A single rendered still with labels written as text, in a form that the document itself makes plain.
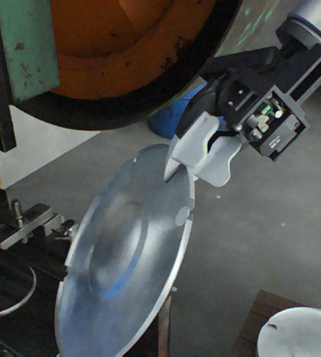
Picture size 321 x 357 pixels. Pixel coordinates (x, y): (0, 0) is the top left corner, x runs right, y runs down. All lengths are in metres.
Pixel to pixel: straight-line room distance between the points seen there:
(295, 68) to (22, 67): 0.38
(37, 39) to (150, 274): 0.38
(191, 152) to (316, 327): 0.84
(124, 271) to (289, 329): 0.76
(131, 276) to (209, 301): 1.28
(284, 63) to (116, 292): 0.31
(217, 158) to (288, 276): 1.46
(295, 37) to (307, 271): 1.58
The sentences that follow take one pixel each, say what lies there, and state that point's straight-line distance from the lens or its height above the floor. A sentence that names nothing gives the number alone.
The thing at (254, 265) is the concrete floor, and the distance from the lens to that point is 1.94.
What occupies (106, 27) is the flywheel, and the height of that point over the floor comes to 1.11.
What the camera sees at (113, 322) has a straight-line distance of 0.50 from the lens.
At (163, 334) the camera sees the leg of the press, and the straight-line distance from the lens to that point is 0.99.
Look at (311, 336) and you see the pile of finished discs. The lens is 1.20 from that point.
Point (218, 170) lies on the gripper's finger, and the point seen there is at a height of 1.05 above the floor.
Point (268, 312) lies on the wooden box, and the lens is 1.29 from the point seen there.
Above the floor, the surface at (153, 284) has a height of 0.98.
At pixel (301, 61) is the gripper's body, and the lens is 0.46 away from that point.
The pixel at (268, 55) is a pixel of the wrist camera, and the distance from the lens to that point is 0.49.
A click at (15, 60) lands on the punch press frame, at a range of 0.66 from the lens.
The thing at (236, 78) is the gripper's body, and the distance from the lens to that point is 0.47.
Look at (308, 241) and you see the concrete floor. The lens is 2.13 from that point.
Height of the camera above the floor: 1.30
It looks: 33 degrees down
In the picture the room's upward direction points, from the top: straight up
